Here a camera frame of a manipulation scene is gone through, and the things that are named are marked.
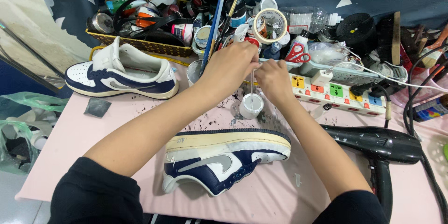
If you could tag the person's black right sleeve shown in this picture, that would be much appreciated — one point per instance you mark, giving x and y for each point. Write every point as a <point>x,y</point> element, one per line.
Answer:
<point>350,208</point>

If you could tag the person's left hand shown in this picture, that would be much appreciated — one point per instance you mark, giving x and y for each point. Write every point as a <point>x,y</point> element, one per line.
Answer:
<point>227,68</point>

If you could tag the black plug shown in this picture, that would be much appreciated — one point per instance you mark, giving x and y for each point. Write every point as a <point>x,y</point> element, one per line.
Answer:
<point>367,89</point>

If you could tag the grey sandpaper piece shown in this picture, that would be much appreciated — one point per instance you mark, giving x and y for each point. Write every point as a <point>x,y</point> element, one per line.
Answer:
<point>97,107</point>

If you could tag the black round speaker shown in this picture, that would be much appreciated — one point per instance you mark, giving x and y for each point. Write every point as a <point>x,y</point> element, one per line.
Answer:
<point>357,33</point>

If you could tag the person's left fingers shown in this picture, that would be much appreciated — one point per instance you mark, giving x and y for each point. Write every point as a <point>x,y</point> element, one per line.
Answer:
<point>252,57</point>

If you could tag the navy white sneaker on side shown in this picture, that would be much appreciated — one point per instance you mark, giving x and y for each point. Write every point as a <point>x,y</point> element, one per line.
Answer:
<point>224,161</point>

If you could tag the clear plastic pipette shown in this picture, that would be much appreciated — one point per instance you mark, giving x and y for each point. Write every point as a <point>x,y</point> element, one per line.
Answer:
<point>252,89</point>

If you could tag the navy white sneaker with tongue up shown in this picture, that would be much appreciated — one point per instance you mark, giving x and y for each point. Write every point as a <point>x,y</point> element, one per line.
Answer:
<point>120,73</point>

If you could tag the white cup with brushes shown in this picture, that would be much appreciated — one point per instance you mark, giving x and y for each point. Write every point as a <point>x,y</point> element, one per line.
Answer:
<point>193,71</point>

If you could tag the masking tape roll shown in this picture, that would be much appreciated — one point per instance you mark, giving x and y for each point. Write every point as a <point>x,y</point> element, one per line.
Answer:
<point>270,26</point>

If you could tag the grey plastic tray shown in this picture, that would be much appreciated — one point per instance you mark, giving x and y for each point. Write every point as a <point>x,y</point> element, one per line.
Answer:
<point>336,71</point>

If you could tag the clear plastic bag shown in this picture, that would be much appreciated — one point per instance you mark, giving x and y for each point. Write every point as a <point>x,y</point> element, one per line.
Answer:
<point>327,53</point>

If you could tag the colourful spray can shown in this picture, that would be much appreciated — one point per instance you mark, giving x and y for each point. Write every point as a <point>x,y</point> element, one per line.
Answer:
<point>431,109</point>

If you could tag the black hair dryer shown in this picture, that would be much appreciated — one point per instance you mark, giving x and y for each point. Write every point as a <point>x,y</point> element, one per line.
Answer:
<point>379,161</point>

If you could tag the person's right fingers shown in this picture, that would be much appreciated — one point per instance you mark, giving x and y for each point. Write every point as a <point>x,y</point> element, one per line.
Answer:
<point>263,73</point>

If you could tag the woven basket of paint supplies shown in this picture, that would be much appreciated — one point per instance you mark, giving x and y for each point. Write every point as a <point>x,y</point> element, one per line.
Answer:
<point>140,24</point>

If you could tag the clear plastic bottle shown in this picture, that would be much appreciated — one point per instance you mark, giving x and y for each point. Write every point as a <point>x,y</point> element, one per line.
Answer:
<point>309,18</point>

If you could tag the person's right hand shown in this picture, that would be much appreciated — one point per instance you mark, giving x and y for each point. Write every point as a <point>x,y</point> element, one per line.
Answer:
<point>274,80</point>

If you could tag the green plastic bag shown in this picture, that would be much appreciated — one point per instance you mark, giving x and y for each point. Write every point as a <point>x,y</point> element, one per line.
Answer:
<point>24,133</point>

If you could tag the small white paint jar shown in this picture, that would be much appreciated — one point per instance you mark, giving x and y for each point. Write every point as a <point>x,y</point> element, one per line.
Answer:
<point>251,106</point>

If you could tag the person's black left sleeve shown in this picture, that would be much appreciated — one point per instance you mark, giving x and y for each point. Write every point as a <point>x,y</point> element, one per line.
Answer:
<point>94,194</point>

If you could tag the white multicolour power strip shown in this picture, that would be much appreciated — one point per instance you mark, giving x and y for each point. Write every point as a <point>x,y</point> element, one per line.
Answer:
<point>337,94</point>

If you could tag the white phone charger plug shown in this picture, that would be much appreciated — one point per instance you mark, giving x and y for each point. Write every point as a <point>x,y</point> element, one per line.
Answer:
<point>321,78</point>

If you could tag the black paint jar blue label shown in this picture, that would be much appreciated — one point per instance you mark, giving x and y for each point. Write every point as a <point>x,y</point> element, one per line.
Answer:
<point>238,12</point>

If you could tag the person's black sleeve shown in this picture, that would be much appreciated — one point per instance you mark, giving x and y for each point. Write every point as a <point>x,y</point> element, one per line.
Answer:
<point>350,208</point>
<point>94,194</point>

